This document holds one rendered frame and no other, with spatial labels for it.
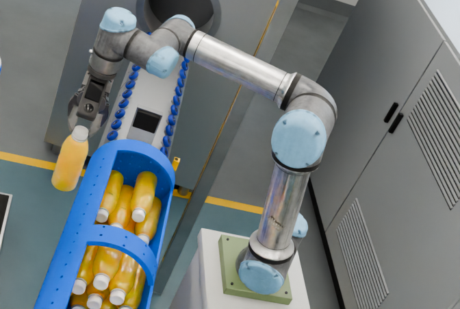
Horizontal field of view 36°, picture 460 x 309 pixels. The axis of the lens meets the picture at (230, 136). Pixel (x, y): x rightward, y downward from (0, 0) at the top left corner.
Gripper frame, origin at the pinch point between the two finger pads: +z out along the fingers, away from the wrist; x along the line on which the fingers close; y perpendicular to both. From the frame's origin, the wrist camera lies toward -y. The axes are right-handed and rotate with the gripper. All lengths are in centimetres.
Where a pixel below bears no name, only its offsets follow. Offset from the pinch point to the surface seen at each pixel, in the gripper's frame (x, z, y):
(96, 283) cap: -16.2, 28.7, -21.7
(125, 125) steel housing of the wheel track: -16, 55, 79
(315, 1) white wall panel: -176, 150, 480
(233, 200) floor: -98, 149, 162
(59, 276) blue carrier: -6.4, 24.8, -25.8
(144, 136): -24, 50, 70
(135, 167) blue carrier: -20.4, 32.1, 30.4
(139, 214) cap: -24.4, 32.5, 10.8
